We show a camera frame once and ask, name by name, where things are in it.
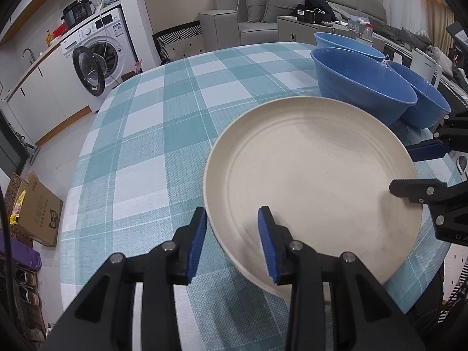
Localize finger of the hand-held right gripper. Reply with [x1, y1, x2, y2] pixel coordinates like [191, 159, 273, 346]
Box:
[406, 111, 468, 162]
[388, 177, 448, 205]

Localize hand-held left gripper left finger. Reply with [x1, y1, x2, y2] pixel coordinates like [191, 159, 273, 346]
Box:
[43, 207, 208, 351]

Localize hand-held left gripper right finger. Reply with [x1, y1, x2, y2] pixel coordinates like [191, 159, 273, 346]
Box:
[258, 207, 426, 351]

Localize blue bowl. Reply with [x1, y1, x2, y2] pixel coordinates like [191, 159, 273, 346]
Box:
[314, 32, 386, 63]
[310, 47, 418, 127]
[386, 60, 451, 129]

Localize beige plate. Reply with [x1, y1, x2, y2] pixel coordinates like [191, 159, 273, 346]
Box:
[203, 97, 423, 298]

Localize white electric kettle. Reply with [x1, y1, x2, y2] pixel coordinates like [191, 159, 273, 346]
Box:
[409, 47, 443, 88]

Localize dark rumpled blanket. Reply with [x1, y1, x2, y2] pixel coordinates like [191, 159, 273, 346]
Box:
[373, 22, 468, 92]

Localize clear plastic bottle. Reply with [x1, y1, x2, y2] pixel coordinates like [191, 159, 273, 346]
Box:
[360, 23, 375, 46]

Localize beige curtain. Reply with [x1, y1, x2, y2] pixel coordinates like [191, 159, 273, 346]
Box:
[426, 0, 456, 39]

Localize brown cardboard box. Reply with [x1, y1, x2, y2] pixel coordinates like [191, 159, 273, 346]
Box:
[10, 172, 64, 247]

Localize pair of shoes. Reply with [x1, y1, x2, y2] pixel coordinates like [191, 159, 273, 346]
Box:
[15, 269, 41, 308]

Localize purple bag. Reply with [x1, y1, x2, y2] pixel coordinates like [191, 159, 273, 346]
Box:
[0, 234, 42, 273]

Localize grey side cabinet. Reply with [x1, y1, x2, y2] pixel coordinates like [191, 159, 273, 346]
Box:
[277, 15, 386, 50]

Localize black bag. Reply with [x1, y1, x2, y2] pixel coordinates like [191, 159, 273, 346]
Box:
[294, 4, 335, 24]

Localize dark jacket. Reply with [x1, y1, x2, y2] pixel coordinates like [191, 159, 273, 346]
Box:
[303, 0, 335, 17]

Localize red cardboard box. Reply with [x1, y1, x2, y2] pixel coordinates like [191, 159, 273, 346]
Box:
[121, 60, 143, 81]

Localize patterned cardboard box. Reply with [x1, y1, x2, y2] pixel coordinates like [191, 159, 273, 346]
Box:
[5, 173, 30, 205]

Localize grey cushion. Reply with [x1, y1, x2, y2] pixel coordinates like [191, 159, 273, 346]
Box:
[262, 0, 307, 24]
[241, 0, 271, 23]

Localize black white patterned mat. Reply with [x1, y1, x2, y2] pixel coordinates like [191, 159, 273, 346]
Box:
[152, 22, 203, 66]

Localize white washing machine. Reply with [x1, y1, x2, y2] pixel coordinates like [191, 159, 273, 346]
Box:
[60, 6, 141, 114]

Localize white lower kitchen cabinets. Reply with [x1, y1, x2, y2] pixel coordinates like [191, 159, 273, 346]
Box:
[0, 40, 92, 145]

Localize grey sofa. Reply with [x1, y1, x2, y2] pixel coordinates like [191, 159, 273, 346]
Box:
[198, 0, 388, 50]

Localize black pressure cooker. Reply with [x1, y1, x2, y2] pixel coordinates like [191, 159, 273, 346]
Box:
[61, 0, 95, 28]

